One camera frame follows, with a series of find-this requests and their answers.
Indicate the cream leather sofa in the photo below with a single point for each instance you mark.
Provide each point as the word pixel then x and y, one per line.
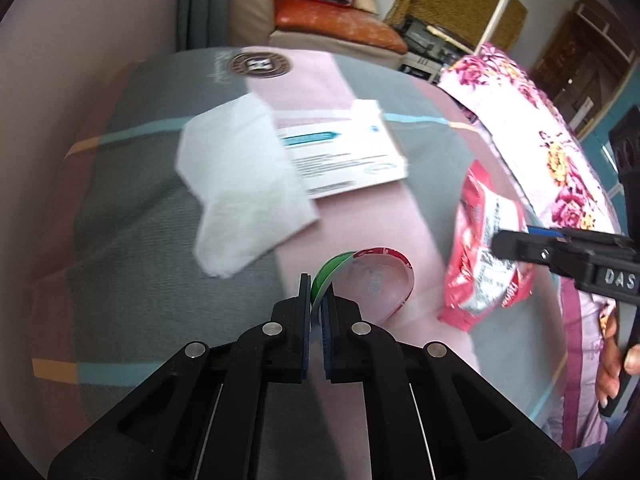
pixel 250 10

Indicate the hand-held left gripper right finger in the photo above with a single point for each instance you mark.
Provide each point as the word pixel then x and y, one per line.
pixel 327 340

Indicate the wooden cabinet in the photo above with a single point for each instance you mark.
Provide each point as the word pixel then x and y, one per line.
pixel 585 50

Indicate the orange cushion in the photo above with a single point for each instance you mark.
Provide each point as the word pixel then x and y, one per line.
pixel 340 25

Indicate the white pole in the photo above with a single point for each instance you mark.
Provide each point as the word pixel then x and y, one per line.
pixel 497 10

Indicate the person's right hand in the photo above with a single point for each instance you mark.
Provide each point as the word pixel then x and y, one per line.
pixel 607 360

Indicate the white tissue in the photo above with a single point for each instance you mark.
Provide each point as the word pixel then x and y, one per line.
pixel 235 185

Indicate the black stereo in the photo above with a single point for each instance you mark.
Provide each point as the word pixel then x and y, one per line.
pixel 425 35

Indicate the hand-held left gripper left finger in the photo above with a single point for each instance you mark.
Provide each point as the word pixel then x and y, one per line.
pixel 304 340

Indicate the floral pink quilt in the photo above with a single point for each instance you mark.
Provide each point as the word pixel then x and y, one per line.
pixel 525 110

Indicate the striped pink grey sheet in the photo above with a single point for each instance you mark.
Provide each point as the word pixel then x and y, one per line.
pixel 150 240

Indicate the red snack packet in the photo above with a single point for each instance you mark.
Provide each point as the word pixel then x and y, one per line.
pixel 475 270

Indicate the grey curtain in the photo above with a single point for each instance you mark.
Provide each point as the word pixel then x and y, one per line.
pixel 200 5

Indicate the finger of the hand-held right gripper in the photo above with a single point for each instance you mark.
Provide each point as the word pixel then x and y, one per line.
pixel 590 240
pixel 530 250

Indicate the white medicine box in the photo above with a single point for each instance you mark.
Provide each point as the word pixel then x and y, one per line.
pixel 345 160

